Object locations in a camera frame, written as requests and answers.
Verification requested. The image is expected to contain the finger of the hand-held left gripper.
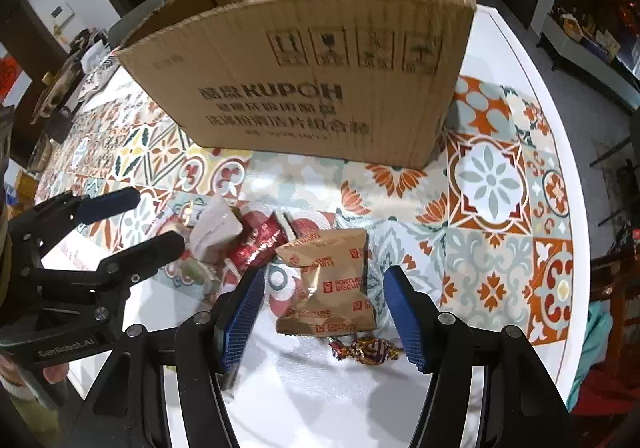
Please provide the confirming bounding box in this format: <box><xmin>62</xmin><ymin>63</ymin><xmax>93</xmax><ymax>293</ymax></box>
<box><xmin>7</xmin><ymin>186</ymin><xmax>142</xmax><ymax>275</ymax></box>
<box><xmin>22</xmin><ymin>231</ymin><xmax>187</xmax><ymax>325</ymax></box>

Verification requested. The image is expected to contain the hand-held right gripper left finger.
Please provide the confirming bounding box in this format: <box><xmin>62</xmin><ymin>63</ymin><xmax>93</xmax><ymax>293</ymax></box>
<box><xmin>65</xmin><ymin>270</ymin><xmax>267</xmax><ymax>448</ymax></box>

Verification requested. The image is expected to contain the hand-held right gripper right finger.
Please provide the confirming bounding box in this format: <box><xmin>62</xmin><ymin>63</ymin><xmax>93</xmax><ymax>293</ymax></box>
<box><xmin>382</xmin><ymin>265</ymin><xmax>576</xmax><ymax>448</ymax></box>

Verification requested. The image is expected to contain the brown biscuit packet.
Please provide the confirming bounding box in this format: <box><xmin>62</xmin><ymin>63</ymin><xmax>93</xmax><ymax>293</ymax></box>
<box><xmin>275</xmin><ymin>229</ymin><xmax>377</xmax><ymax>337</ymax></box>

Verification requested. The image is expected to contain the brown cardboard box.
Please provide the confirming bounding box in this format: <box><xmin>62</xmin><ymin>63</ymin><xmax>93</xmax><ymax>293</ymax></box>
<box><xmin>115</xmin><ymin>0</ymin><xmax>478</xmax><ymax>170</ymax></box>

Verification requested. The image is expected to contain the person's left hand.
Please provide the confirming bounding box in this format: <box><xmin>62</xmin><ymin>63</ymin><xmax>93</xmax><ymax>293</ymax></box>
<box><xmin>0</xmin><ymin>352</ymin><xmax>72</xmax><ymax>396</ymax></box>

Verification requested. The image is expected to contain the colourful wrapped candy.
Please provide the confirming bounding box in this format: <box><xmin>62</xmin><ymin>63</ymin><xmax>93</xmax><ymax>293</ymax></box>
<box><xmin>350</xmin><ymin>335</ymin><xmax>402</xmax><ymax>367</ymax></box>
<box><xmin>328</xmin><ymin>337</ymin><xmax>357</xmax><ymax>360</ymax></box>

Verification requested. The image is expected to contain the clear plastic snack packet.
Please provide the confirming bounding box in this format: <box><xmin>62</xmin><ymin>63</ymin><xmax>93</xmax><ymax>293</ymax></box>
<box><xmin>167</xmin><ymin>252</ymin><xmax>227</xmax><ymax>300</ymax></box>

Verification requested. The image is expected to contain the white patterned snack bag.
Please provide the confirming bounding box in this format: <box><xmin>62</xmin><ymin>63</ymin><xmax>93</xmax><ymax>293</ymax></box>
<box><xmin>80</xmin><ymin>47</ymin><xmax>122</xmax><ymax>101</ymax></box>

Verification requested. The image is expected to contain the cooking pot with lid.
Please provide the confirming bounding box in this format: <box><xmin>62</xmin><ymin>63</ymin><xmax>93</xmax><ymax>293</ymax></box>
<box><xmin>30</xmin><ymin>63</ymin><xmax>83</xmax><ymax>126</ymax></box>

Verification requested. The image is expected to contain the patterned tile tablecloth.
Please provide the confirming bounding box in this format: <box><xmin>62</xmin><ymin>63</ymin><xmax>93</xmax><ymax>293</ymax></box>
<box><xmin>30</xmin><ymin>48</ymin><xmax>574</xmax><ymax>350</ymax></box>

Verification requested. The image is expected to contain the teal cloth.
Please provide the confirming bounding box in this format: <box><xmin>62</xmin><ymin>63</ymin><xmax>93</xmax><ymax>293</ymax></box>
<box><xmin>566</xmin><ymin>300</ymin><xmax>614</xmax><ymax>410</ymax></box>

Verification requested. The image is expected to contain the orange wooden chair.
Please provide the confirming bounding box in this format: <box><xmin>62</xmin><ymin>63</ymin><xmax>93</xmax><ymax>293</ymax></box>
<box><xmin>589</xmin><ymin>223</ymin><xmax>640</xmax><ymax>379</ymax></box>

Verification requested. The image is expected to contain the red cloth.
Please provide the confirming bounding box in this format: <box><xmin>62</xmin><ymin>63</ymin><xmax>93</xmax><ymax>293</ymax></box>
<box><xmin>570</xmin><ymin>367</ymin><xmax>640</xmax><ymax>435</ymax></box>

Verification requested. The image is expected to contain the grey tv cabinet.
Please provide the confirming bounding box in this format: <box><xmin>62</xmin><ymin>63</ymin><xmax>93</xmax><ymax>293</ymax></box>
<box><xmin>537</xmin><ymin>8</ymin><xmax>640</xmax><ymax>115</ymax></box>

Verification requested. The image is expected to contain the white wall panel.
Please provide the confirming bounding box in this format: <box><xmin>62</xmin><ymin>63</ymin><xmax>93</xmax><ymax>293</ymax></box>
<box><xmin>49</xmin><ymin>2</ymin><xmax>76</xmax><ymax>27</ymax></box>

